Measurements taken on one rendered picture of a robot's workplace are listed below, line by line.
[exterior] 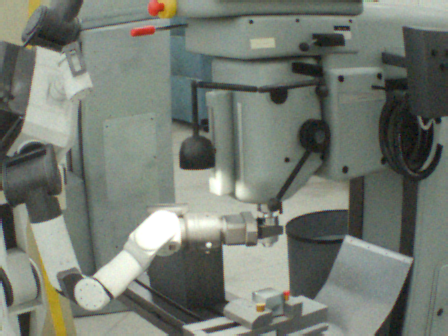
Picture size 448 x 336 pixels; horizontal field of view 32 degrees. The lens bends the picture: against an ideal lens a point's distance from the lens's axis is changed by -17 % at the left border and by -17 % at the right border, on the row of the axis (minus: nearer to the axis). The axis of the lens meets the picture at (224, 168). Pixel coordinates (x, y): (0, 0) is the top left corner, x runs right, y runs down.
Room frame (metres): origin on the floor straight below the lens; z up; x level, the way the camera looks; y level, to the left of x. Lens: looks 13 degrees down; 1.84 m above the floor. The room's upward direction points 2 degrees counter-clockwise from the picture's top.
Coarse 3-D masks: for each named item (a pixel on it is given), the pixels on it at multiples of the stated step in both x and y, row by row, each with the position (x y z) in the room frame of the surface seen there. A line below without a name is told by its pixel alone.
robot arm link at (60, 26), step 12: (60, 0) 2.07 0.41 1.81; (72, 0) 2.07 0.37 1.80; (48, 12) 2.03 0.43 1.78; (60, 12) 2.06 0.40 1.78; (72, 12) 2.07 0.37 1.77; (48, 24) 2.02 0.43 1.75; (60, 24) 2.05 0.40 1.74; (72, 24) 2.07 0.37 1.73; (48, 36) 2.04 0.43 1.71; (60, 36) 2.05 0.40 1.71
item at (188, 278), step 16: (160, 256) 2.27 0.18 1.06; (176, 256) 2.19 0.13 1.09; (192, 256) 2.18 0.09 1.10; (208, 256) 2.20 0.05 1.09; (160, 272) 2.28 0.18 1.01; (176, 272) 2.20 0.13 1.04; (192, 272) 2.18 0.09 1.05; (208, 272) 2.20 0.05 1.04; (160, 288) 2.29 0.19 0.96; (176, 288) 2.21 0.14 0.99; (192, 288) 2.18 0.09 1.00; (208, 288) 2.20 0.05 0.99; (224, 288) 2.23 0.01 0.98; (192, 304) 2.17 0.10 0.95; (208, 304) 2.20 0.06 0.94
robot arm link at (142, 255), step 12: (156, 216) 1.88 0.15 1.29; (168, 216) 1.88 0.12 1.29; (144, 228) 1.86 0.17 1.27; (156, 228) 1.86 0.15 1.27; (168, 228) 1.86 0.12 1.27; (132, 240) 1.84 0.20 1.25; (144, 240) 1.84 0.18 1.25; (156, 240) 1.84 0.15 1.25; (168, 240) 1.86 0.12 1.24; (132, 252) 1.84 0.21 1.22; (144, 252) 1.83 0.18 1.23; (156, 252) 1.84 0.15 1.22; (144, 264) 1.84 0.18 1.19
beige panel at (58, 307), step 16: (0, 0) 3.31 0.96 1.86; (16, 0) 3.36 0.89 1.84; (32, 0) 3.40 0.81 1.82; (48, 0) 3.45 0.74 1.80; (0, 16) 3.31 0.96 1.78; (16, 16) 3.36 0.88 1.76; (0, 32) 3.32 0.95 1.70; (16, 32) 3.36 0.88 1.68; (0, 192) 3.30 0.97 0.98; (32, 240) 3.38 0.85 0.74; (32, 256) 3.37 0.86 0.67; (48, 288) 3.40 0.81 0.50; (48, 304) 3.39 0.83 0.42; (64, 304) 3.44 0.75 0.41; (48, 320) 3.38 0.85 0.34; (64, 320) 3.43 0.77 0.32
